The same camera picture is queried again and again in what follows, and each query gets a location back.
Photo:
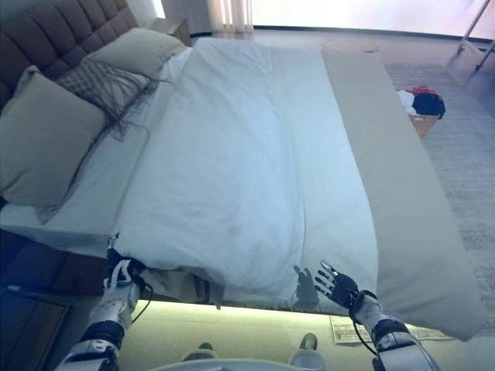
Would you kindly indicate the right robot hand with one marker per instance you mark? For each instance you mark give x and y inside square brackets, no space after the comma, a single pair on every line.
[342,288]

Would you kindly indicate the beige curtain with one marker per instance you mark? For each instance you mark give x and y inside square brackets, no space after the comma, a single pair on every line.
[230,15]

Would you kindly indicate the large beige pillow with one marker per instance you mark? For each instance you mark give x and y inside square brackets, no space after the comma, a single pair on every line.
[135,46]
[42,147]

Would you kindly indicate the grey patterned fringed cushion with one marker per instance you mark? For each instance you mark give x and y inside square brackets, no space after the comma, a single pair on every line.
[89,81]

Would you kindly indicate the grey textured rug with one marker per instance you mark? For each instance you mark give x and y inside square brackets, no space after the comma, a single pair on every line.
[456,174]

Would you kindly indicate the printed paper sheet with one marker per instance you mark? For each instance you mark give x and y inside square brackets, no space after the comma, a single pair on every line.
[344,328]

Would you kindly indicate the brown cardboard box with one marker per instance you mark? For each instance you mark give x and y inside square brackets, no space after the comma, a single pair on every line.
[423,127]

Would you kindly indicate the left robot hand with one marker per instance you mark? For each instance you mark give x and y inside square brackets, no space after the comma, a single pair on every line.
[131,270]

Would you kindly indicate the red cloth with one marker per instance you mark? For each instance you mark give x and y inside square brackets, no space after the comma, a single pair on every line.
[423,90]

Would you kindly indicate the dark robot foot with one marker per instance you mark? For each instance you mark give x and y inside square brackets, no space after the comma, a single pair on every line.
[308,342]
[205,346]

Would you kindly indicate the white sheeted mattress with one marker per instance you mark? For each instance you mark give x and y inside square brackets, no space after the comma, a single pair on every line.
[96,201]

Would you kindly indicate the white cloth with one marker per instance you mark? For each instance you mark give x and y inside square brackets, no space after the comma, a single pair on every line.
[405,101]

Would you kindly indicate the brown tufted headboard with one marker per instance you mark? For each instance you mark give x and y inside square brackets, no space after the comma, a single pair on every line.
[50,35]

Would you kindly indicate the right dark robot foot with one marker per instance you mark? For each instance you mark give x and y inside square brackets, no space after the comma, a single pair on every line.
[308,342]

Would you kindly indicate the black cloth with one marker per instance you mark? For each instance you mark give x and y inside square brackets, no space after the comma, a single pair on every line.
[429,106]

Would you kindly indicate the beige bed runner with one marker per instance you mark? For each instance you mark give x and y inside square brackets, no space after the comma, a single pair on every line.
[406,212]

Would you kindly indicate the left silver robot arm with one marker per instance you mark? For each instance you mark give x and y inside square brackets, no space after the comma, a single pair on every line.
[112,309]

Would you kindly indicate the white metal frame stand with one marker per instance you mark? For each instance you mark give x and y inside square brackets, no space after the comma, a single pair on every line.
[468,31]

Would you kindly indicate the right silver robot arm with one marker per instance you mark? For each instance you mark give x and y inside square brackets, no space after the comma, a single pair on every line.
[394,340]

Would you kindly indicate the wooden nightstand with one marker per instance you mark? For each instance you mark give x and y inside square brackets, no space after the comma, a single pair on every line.
[179,33]
[27,332]

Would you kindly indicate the brown bed frame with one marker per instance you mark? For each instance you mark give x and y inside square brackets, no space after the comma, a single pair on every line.
[38,266]

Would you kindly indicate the white fringed textured blanket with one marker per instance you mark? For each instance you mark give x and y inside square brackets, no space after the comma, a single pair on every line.
[174,286]

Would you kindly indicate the left dark robot foot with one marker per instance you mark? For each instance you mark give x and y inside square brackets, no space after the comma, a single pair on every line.
[205,346]

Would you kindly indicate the white duvet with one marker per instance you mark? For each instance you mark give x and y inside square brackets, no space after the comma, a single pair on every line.
[239,154]

